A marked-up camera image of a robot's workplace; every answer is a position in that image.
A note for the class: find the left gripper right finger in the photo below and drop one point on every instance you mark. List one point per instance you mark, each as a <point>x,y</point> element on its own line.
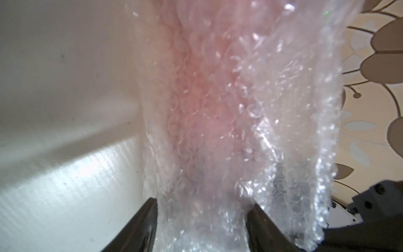
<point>263,234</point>

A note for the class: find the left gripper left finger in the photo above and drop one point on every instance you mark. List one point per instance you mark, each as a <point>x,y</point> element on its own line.
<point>139,233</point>

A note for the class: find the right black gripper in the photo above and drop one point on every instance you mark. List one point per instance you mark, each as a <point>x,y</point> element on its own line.
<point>381,209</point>

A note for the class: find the bubble dark cylinder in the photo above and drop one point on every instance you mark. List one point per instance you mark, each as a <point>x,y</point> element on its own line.
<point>241,105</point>

